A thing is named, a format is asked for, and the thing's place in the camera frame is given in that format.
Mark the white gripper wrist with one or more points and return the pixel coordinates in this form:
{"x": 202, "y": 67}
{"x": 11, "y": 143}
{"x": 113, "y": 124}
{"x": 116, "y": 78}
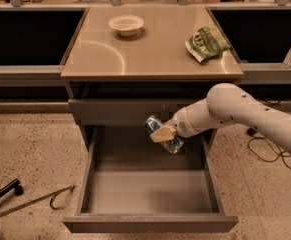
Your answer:
{"x": 181, "y": 124}

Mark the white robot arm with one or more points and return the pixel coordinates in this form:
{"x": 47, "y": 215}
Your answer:
{"x": 224, "y": 104}

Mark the open grey middle drawer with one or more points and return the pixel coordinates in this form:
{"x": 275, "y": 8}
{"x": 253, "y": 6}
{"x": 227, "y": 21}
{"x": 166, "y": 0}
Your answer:
{"x": 132, "y": 185}

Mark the grey drawer cabinet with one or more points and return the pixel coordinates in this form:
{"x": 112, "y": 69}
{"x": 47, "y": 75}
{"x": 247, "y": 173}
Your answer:
{"x": 152, "y": 64}

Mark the closed grey top drawer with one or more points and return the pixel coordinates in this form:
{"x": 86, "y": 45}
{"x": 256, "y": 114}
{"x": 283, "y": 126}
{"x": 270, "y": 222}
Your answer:
{"x": 124, "y": 112}

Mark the black floor plug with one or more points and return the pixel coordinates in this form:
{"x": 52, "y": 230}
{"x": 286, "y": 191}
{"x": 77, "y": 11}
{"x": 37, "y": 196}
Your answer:
{"x": 251, "y": 132}

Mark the green chip bag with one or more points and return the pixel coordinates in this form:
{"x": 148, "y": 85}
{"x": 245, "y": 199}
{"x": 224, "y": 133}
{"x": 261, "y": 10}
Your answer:
{"x": 206, "y": 43}

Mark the white paper bowl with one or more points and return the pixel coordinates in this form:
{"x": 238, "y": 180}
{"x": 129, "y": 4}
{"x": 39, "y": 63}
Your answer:
{"x": 126, "y": 25}

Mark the metal hook rod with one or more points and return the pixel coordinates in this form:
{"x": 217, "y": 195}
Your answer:
{"x": 25, "y": 202}

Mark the black caster leg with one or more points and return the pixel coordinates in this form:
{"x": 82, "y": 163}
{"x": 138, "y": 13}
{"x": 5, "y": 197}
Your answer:
{"x": 14, "y": 185}

